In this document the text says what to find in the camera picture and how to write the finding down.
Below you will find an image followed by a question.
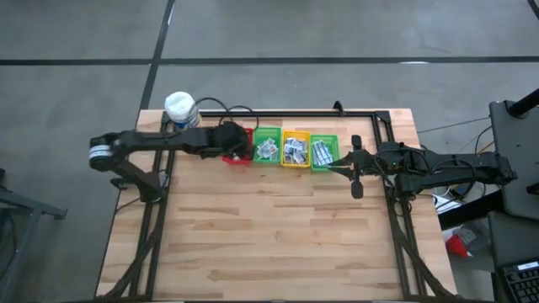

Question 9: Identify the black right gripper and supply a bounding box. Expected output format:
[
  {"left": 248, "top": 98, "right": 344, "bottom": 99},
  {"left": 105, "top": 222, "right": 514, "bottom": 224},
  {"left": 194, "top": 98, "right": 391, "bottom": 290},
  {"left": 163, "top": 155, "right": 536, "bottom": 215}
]
[{"left": 324, "top": 134, "right": 382, "bottom": 199}]

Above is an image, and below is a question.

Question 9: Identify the black arm base clamp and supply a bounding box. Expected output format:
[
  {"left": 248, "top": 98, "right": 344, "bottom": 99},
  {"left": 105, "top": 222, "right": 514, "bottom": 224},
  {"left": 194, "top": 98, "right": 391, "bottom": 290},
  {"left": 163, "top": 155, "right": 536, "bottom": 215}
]
[{"left": 109, "top": 176, "right": 138, "bottom": 189}]

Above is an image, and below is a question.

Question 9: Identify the red plastic basket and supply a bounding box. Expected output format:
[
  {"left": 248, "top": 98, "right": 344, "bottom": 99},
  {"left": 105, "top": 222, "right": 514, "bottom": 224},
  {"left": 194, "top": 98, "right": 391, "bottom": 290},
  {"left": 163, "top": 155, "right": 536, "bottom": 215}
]
[{"left": 221, "top": 127, "right": 255, "bottom": 166}]

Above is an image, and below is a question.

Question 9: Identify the green plastic basket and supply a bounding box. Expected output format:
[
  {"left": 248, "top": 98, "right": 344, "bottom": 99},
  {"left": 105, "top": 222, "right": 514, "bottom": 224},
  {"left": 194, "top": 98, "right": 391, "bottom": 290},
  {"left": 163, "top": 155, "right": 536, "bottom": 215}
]
[
  {"left": 252, "top": 125, "right": 283, "bottom": 165},
  {"left": 309, "top": 134, "right": 341, "bottom": 173}
]

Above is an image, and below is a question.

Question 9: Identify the yellow plastic basket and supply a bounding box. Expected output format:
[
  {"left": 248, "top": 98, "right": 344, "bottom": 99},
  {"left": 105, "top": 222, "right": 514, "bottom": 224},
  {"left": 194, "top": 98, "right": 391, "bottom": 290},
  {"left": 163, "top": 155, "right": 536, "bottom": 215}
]
[{"left": 281, "top": 130, "right": 312, "bottom": 169}]

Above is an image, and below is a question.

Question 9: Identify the yellow Lysol wipes canister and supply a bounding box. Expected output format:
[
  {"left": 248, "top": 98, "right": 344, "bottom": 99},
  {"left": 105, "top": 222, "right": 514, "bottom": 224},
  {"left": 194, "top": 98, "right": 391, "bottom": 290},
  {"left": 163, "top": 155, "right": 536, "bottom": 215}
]
[{"left": 164, "top": 91, "right": 202, "bottom": 130}]

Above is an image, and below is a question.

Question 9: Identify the white paper sheet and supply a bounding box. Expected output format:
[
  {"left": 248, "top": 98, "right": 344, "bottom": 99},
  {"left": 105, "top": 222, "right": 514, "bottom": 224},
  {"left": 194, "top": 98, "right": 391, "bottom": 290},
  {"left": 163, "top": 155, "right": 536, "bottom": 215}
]
[{"left": 435, "top": 196, "right": 463, "bottom": 215}]

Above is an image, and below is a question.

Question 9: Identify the red object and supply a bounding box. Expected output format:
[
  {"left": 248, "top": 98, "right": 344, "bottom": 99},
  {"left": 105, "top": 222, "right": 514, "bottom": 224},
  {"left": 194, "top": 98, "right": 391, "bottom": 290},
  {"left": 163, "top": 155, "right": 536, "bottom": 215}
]
[{"left": 445, "top": 234, "right": 472, "bottom": 259}]

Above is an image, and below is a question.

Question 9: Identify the black pole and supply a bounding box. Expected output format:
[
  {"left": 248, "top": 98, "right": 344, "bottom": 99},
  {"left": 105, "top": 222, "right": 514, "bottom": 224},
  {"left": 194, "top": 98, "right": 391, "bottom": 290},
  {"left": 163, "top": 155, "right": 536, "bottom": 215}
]
[{"left": 506, "top": 87, "right": 539, "bottom": 120}]

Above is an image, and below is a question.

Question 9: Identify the black keyboard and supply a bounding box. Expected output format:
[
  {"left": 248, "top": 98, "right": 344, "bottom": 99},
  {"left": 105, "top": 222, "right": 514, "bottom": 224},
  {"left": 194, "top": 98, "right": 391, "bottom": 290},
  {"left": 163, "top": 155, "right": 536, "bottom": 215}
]
[{"left": 501, "top": 259, "right": 539, "bottom": 303}]

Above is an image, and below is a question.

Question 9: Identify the grey metal stand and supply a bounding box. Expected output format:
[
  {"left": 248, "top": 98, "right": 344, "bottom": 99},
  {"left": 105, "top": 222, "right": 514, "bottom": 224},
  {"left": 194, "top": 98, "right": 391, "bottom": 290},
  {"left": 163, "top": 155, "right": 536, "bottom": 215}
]
[{"left": 0, "top": 167, "right": 68, "bottom": 303}]

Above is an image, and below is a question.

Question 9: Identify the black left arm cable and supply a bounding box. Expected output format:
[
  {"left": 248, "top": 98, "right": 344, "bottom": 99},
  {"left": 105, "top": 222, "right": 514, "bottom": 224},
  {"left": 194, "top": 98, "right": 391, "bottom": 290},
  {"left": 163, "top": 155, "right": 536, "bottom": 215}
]
[{"left": 195, "top": 97, "right": 260, "bottom": 128}]

